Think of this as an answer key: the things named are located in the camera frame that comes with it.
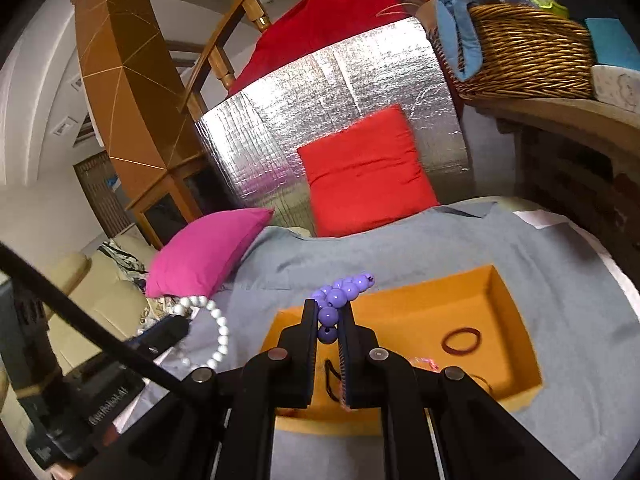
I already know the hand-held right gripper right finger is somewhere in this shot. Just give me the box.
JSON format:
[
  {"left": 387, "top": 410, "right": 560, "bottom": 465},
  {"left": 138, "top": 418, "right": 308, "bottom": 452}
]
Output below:
[{"left": 337, "top": 305, "right": 576, "bottom": 480}]

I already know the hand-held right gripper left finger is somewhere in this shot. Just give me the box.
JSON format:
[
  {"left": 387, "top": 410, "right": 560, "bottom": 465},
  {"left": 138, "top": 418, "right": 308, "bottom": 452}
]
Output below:
[{"left": 87, "top": 299, "right": 321, "bottom": 480}]

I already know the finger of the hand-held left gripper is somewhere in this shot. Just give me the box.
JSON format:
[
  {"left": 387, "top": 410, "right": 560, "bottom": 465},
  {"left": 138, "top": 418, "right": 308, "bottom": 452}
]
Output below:
[{"left": 125, "top": 316, "right": 191, "bottom": 356}]

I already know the black cord bracelet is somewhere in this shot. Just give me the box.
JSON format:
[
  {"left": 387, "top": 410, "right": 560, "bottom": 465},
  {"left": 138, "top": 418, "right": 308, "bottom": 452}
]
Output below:
[{"left": 322, "top": 357, "right": 346, "bottom": 403}]

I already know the white bead bracelet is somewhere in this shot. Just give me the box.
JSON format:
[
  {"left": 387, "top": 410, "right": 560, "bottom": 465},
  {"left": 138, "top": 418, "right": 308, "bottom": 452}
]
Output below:
[{"left": 172, "top": 296, "right": 230, "bottom": 372}]

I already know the purple bead bracelet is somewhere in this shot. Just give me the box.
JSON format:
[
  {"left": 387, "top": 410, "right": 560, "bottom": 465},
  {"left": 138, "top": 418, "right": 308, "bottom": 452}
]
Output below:
[{"left": 310, "top": 272, "right": 376, "bottom": 345}]

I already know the orange cardboard box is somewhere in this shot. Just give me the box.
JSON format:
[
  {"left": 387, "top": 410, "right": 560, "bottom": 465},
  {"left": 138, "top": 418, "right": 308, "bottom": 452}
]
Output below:
[{"left": 260, "top": 264, "right": 543, "bottom": 436}]

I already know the cream sofa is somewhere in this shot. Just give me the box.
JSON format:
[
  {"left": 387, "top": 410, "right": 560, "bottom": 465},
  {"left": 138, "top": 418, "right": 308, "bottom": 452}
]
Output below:
[{"left": 47, "top": 232, "right": 166, "bottom": 376}]

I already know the patterned cloth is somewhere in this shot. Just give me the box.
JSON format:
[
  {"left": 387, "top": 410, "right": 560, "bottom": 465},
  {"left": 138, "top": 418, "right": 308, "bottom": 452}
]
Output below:
[{"left": 97, "top": 239, "right": 151, "bottom": 286}]

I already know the pink cushion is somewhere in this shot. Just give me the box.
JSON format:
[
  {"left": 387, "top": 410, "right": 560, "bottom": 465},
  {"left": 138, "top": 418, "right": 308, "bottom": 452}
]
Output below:
[{"left": 146, "top": 207, "right": 275, "bottom": 299}]

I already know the dark lattice door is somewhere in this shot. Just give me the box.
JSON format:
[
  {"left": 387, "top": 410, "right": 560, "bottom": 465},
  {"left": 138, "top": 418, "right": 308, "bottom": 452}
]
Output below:
[{"left": 74, "top": 152, "right": 133, "bottom": 239}]

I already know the grey blanket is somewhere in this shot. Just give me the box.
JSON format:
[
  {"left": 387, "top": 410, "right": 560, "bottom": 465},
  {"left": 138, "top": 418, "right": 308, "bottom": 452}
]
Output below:
[{"left": 112, "top": 197, "right": 640, "bottom": 480}]

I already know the red cushion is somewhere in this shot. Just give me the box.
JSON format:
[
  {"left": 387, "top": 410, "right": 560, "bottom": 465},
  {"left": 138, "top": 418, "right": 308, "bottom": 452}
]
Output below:
[{"left": 296, "top": 105, "right": 441, "bottom": 237}]

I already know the wooden railing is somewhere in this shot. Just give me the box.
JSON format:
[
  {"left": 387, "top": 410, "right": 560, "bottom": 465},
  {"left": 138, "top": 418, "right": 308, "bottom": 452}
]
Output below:
[{"left": 177, "top": 0, "right": 321, "bottom": 113}]

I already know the white bed sheet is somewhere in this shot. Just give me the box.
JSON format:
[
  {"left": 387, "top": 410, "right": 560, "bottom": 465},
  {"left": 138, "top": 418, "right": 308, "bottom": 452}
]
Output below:
[{"left": 515, "top": 209, "right": 640, "bottom": 321}]

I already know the silver foil panel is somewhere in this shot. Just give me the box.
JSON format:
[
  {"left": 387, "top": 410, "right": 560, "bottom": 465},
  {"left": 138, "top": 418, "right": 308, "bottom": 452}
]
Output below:
[{"left": 194, "top": 16, "right": 471, "bottom": 237}]

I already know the wooden cabinet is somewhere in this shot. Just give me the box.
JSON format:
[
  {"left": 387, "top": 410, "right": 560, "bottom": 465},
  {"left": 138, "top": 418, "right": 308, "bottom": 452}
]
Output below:
[{"left": 71, "top": 0, "right": 231, "bottom": 251}]

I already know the wooden shelf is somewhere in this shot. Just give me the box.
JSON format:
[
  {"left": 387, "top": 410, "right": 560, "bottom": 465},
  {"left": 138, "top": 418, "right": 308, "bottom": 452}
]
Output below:
[{"left": 462, "top": 97, "right": 640, "bottom": 181}]

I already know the blue cloth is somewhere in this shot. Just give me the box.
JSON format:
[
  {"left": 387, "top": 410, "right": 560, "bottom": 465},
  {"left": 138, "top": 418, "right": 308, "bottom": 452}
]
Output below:
[{"left": 432, "top": 0, "right": 526, "bottom": 82}]

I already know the red blanket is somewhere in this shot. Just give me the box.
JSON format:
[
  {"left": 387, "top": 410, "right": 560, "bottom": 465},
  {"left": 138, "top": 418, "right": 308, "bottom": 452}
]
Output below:
[{"left": 227, "top": 0, "right": 411, "bottom": 97}]

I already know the wicker basket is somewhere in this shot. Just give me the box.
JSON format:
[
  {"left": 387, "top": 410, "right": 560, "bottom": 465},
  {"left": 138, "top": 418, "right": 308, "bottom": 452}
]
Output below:
[{"left": 430, "top": 2, "right": 596, "bottom": 101}]

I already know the white box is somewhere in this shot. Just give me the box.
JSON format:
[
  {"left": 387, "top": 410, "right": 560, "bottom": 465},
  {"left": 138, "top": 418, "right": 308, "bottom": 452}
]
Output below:
[{"left": 591, "top": 64, "right": 640, "bottom": 111}]

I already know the teal box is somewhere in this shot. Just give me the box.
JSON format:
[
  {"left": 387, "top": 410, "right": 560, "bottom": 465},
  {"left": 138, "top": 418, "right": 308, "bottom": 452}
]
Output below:
[{"left": 585, "top": 18, "right": 640, "bottom": 73}]

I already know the black cable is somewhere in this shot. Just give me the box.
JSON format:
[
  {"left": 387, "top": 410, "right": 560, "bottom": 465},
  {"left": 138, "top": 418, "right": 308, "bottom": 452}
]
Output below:
[{"left": 0, "top": 241, "right": 206, "bottom": 398}]

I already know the red-brown ring bracelet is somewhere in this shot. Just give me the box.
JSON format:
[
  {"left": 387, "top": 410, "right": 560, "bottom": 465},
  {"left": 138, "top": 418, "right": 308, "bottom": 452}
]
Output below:
[{"left": 441, "top": 326, "right": 482, "bottom": 356}]

